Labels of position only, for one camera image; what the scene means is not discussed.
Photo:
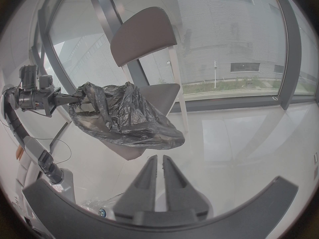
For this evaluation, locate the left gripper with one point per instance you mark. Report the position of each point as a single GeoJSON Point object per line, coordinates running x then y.
{"type": "Point", "coordinates": [39, 99]}

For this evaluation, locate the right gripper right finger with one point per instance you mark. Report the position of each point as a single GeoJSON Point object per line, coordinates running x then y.
{"type": "Point", "coordinates": [182, 195]}

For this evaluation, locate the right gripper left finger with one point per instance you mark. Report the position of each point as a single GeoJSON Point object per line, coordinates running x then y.
{"type": "Point", "coordinates": [139, 195]}

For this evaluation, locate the black plastic bag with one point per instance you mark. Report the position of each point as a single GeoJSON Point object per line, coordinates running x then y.
{"type": "Point", "coordinates": [129, 113]}

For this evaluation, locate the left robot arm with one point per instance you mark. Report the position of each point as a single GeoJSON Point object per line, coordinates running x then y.
{"type": "Point", "coordinates": [28, 77]}

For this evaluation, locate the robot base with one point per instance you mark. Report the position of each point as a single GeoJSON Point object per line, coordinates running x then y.
{"type": "Point", "coordinates": [107, 205]}

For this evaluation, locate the grey chair with white legs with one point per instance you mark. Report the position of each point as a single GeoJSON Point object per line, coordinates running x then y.
{"type": "Point", "coordinates": [142, 33]}

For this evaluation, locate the window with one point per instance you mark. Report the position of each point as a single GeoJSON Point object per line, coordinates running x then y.
{"type": "Point", "coordinates": [224, 33]}

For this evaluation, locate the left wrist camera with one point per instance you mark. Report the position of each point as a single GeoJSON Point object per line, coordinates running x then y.
{"type": "Point", "coordinates": [46, 82]}

